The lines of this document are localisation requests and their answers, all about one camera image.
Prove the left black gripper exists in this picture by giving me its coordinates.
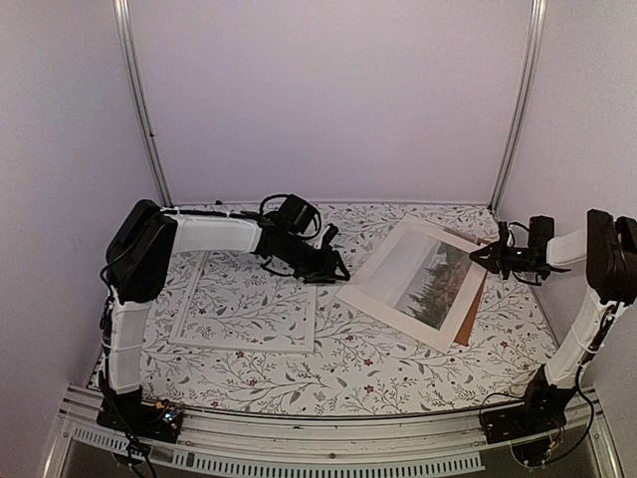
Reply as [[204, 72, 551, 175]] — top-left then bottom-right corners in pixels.
[[281, 234, 351, 285]]

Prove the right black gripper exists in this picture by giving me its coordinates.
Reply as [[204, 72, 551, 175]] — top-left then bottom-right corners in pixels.
[[470, 236, 536, 280]]

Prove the white mat board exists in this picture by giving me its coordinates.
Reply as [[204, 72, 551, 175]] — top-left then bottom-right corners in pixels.
[[336, 214, 486, 353]]

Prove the white picture frame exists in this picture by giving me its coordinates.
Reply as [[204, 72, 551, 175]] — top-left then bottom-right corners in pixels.
[[169, 252, 317, 354]]

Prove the landscape photo print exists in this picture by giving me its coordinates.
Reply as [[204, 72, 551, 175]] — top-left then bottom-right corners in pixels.
[[395, 241, 471, 330]]

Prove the brown frame backing board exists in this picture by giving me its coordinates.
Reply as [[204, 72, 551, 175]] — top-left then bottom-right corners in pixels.
[[442, 226, 491, 347]]

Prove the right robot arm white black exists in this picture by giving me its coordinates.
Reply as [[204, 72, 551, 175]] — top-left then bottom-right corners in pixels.
[[470, 209, 636, 434]]

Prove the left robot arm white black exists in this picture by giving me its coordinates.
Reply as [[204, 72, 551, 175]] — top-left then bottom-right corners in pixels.
[[99, 194, 350, 432]]

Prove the floral patterned table mat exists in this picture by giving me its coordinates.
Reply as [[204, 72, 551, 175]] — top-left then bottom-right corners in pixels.
[[139, 204, 555, 416]]

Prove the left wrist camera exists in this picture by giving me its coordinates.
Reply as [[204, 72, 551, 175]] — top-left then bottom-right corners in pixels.
[[277, 194, 317, 234]]

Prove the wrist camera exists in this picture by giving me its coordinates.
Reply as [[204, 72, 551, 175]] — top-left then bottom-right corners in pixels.
[[528, 215, 554, 249], [277, 194, 317, 234]]

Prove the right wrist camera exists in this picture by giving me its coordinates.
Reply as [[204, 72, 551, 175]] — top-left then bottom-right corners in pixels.
[[528, 215, 554, 249]]

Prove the right aluminium corner post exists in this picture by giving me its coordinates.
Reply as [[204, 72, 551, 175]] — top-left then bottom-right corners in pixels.
[[489, 0, 547, 215]]

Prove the aluminium corner post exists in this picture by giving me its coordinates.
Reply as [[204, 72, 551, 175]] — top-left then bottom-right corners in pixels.
[[112, 0, 173, 206], [489, 0, 547, 215]]

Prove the front aluminium rail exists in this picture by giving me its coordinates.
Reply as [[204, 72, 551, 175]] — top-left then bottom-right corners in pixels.
[[43, 386, 624, 477]]

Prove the right black cable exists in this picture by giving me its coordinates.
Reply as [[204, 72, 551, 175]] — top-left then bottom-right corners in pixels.
[[480, 367, 598, 462]]

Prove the black cable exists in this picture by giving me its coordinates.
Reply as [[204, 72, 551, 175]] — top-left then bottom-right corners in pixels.
[[480, 367, 598, 462], [102, 367, 158, 478]]

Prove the left black cable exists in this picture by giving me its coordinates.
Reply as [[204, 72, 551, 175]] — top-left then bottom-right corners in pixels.
[[102, 367, 158, 478]]

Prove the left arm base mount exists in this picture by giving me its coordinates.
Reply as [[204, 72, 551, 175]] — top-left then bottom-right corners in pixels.
[[97, 389, 183, 443]]

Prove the left aluminium corner post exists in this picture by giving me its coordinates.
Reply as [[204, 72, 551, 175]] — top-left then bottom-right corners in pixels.
[[112, 0, 173, 206]]

